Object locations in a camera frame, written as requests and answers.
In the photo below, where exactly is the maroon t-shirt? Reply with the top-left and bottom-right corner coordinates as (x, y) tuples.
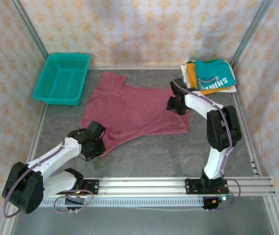
(80, 72), (189, 159)

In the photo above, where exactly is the orange folded t-shirt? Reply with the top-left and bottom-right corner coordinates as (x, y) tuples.
(186, 63), (226, 98)

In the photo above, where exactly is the white folded t-shirt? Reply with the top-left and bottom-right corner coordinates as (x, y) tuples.
(180, 62), (237, 94)

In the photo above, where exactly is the teal printed folded t-shirt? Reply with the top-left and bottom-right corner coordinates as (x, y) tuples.
(194, 59), (237, 91)

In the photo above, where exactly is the teal plastic basket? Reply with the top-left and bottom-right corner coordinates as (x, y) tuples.
(33, 52), (91, 106)

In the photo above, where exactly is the thin black gripper wire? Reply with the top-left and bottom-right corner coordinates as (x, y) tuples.
(78, 128), (107, 162)

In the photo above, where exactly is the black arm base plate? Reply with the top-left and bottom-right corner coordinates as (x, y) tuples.
(79, 179), (100, 196)
(185, 178), (228, 196)

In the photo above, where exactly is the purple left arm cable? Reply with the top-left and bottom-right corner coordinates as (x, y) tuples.
(3, 118), (95, 218)

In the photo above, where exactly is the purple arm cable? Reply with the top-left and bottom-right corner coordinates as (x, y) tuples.
(173, 80), (242, 212)
(3, 118), (95, 218)

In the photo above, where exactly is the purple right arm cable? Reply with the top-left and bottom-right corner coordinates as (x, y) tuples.
(173, 80), (242, 212)

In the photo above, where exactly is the aluminium table edge rail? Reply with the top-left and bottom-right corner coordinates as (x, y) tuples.
(88, 65), (232, 71)

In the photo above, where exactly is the aluminium table side rail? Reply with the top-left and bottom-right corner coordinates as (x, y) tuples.
(22, 102), (48, 177)
(231, 92), (262, 177)

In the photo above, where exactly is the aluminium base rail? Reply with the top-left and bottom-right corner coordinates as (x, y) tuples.
(41, 176), (276, 198)

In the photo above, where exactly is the black electronics mount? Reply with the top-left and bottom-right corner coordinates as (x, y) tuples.
(202, 195), (228, 212)
(65, 197), (86, 212)

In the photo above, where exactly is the white slotted cable duct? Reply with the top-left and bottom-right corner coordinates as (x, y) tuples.
(40, 197), (205, 208)

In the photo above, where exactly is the aluminium frame post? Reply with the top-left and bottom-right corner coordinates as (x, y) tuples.
(230, 0), (274, 67)
(9, 0), (49, 61)

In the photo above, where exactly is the aluminium frame leg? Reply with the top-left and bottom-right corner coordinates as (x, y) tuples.
(0, 208), (18, 235)
(264, 195), (279, 235)

